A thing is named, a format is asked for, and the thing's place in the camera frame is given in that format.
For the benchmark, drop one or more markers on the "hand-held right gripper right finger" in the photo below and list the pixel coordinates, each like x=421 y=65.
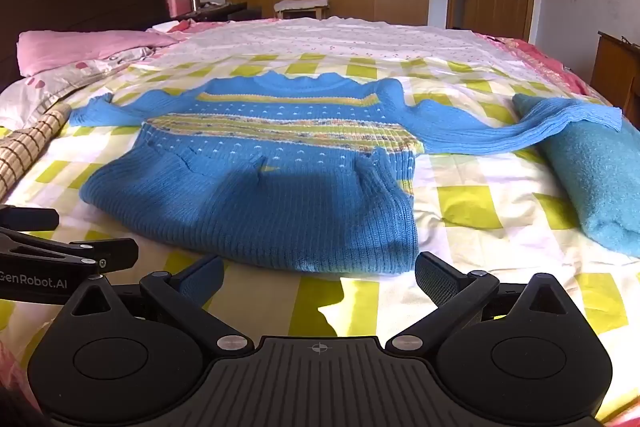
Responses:
x=435 y=279

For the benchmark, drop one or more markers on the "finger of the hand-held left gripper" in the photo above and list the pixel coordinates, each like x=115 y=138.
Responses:
x=30 y=218
x=110 y=252

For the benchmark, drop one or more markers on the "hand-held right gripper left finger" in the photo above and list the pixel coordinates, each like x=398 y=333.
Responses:
x=200 y=279

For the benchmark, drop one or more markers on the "blue knitted sweater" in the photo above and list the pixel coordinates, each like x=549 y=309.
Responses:
x=250 y=217

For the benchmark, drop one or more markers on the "rolled bamboo mat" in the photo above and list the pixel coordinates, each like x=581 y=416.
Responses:
x=25 y=147

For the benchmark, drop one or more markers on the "yellow-green checked bedsheet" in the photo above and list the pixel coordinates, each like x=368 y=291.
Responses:
x=475 y=217

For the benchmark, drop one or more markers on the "white pink-dotted pillow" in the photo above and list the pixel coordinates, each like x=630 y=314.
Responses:
x=40 y=92

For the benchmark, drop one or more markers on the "pink pillow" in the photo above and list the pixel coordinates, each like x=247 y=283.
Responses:
x=75 y=49

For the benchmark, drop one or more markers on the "teal folded towel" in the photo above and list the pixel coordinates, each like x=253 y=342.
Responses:
x=600 y=177

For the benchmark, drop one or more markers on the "red cloth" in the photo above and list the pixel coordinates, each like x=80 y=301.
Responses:
x=179 y=26

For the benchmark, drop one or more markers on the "pink floral bedspread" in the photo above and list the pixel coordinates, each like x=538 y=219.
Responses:
x=545 y=62

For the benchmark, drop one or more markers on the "white floral bedsheet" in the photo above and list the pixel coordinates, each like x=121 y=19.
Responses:
x=350 y=39

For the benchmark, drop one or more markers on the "pink plastic basket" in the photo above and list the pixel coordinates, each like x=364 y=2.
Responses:
x=176 y=4

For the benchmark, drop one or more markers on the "dark wooden nightstand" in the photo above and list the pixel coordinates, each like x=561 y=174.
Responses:
x=225 y=11

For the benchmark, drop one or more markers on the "wooden side desk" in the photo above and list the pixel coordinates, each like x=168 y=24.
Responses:
x=615 y=67

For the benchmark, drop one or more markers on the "cloth-covered wooden stool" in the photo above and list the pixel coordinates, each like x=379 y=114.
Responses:
x=300 y=4

